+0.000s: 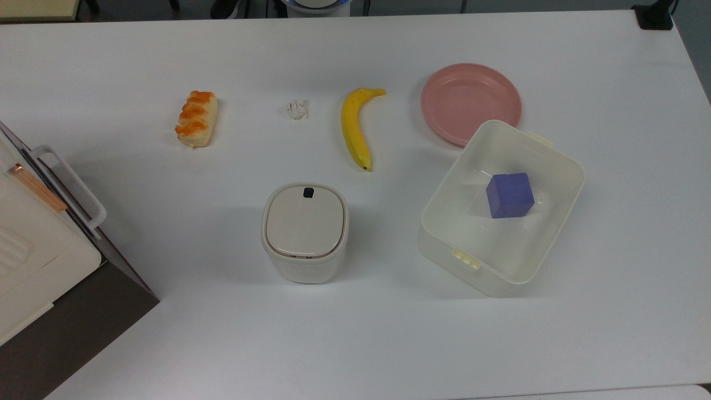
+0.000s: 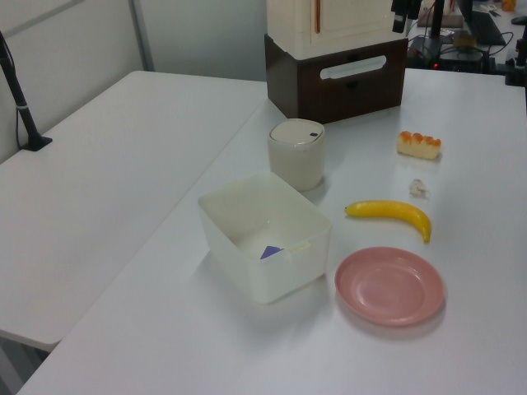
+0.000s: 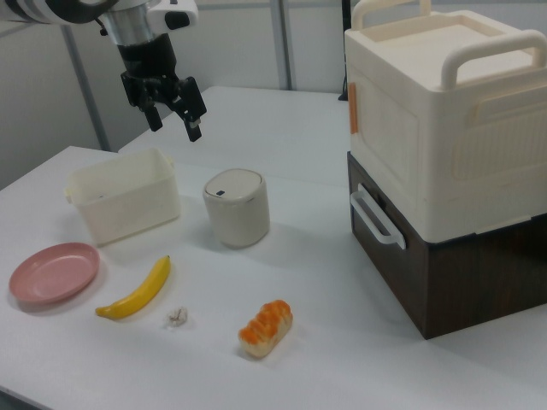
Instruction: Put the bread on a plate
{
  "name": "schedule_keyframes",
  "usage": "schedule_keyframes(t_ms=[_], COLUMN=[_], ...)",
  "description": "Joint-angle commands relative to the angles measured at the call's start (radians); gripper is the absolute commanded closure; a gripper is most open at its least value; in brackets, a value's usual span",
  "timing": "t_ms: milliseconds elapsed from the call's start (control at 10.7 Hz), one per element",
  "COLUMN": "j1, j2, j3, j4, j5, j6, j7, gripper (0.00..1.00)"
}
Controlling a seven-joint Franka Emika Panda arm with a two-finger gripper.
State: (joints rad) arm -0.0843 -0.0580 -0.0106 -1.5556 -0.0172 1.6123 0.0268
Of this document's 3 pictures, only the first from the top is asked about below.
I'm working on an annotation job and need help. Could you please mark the bread roll with orange glaze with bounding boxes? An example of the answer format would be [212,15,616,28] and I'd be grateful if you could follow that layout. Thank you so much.
[175,90,218,148]

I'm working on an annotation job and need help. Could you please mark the pink plastic plate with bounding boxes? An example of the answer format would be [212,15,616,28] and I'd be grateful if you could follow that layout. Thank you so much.
[420,63,523,148]

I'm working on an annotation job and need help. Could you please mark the small white lidded bin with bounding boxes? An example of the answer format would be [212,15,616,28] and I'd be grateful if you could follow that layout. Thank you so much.
[261,182,350,284]

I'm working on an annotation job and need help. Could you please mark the yellow banana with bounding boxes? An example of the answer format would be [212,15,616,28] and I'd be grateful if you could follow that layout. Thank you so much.
[341,87,387,172]

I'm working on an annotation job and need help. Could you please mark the white translucent plastic box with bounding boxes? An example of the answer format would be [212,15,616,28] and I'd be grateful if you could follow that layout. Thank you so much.
[418,119,585,298]

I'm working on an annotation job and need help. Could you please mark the purple cube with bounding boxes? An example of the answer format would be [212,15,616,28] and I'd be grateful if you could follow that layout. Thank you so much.
[486,172,535,219]

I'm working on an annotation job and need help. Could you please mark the dark brown storage box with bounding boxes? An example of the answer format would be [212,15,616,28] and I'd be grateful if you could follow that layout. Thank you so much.
[0,121,161,400]

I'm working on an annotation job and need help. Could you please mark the light wooden table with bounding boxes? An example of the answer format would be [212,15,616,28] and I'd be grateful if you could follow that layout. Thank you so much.
[0,0,82,23]

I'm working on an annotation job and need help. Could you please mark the white toy oven copper handle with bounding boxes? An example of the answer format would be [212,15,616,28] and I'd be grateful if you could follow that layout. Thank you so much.
[0,132,107,347]

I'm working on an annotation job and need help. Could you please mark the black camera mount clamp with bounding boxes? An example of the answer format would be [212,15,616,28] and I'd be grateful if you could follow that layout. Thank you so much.
[632,0,675,31]

